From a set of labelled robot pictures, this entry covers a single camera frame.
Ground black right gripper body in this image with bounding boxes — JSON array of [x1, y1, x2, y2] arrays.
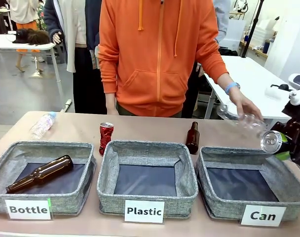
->
[[282, 99, 300, 168]]

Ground green black drink can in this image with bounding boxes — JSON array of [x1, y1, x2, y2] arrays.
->
[[260, 130, 292, 154]]

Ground person's left forearm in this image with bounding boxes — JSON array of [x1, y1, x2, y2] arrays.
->
[[216, 73, 240, 96]]

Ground white Can label sign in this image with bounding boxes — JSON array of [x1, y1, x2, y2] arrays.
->
[[240, 204, 287, 228]]

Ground grey fabric basket Can label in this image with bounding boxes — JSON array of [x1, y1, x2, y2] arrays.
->
[[195, 146, 300, 222]]

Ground grey fabric basket Plastic label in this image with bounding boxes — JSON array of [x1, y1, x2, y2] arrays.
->
[[96, 140, 199, 220]]

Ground crushed red can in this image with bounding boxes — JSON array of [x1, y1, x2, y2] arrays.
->
[[98, 121, 115, 156]]

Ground grey fabric basket Bottle label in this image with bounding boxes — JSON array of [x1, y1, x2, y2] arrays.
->
[[0, 140, 97, 215]]

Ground person's left hand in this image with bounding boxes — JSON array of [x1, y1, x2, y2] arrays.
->
[[228, 91, 264, 124]]

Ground person's right hand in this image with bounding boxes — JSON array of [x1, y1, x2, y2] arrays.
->
[[106, 93, 119, 116]]

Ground bystander's hand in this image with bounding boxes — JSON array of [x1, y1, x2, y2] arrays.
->
[[52, 31, 64, 46]]

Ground white paper roll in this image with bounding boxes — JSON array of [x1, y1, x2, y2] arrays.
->
[[264, 87, 284, 101]]

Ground small black object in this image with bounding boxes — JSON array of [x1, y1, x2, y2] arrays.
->
[[270, 83, 293, 92]]

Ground blue wristband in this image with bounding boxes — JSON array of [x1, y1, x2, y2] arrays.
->
[[225, 82, 241, 95]]

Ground large white table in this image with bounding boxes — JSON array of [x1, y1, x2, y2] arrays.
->
[[203, 55, 293, 122]]

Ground brown glass bottle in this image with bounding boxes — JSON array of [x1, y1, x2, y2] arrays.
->
[[185, 121, 201, 155], [5, 155, 75, 194]]

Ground clear storage boxes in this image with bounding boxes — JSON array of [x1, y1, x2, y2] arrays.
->
[[252, 19, 277, 45]]

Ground black tripod stand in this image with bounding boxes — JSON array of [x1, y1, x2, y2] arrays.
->
[[239, 0, 264, 59]]

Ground bystander in light blue shirt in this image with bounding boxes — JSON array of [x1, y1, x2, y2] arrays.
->
[[213, 0, 232, 45]]

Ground white Plastic label sign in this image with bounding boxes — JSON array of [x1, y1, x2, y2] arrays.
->
[[124, 199, 165, 224]]

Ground person torso orange hoodie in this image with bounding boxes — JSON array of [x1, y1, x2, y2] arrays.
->
[[98, 0, 229, 118]]

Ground bystander in white cardigan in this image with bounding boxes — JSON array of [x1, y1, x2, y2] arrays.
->
[[43, 0, 109, 115]]

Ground clear plastic bottle blue cap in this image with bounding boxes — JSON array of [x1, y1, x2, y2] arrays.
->
[[30, 111, 58, 140]]

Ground white Bottle label sign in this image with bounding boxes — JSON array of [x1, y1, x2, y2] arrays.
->
[[4, 198, 53, 221]]

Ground black furry object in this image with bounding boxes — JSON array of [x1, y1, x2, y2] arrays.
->
[[12, 28, 51, 46]]

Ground white table with metal legs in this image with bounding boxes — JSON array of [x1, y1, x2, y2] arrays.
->
[[0, 34, 73, 112]]

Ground bystander in orange shorts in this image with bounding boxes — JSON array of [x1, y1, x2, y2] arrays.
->
[[6, 0, 46, 73]]

